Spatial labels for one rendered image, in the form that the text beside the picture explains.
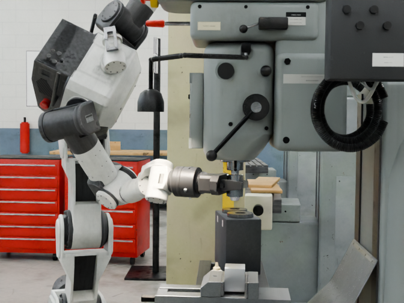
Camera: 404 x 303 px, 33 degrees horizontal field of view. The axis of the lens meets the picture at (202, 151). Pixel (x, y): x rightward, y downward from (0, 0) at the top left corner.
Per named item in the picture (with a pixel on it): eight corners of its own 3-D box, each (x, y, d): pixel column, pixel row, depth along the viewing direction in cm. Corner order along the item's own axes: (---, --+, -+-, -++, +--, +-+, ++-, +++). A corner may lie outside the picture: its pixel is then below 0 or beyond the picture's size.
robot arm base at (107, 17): (86, 30, 227) (107, 31, 219) (103, -1, 230) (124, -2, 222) (116, 55, 237) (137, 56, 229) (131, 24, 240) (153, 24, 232)
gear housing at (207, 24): (189, 39, 177) (190, 0, 177) (193, 48, 202) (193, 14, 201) (318, 39, 176) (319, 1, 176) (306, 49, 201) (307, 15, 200)
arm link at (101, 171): (94, 205, 224) (62, 156, 211) (118, 178, 230) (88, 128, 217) (118, 212, 216) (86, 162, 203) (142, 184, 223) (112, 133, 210)
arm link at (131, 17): (122, -11, 229) (98, 21, 228) (136, -6, 223) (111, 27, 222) (144, 9, 237) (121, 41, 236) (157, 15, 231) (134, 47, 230)
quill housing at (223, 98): (201, 161, 181) (202, 39, 179) (204, 156, 201) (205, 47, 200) (273, 162, 180) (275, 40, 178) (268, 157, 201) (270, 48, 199)
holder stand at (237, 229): (225, 275, 224) (225, 215, 223) (214, 261, 246) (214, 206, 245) (260, 275, 226) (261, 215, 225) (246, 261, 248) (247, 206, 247)
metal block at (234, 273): (224, 291, 174) (224, 268, 174) (225, 285, 180) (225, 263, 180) (244, 291, 174) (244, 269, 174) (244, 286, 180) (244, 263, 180)
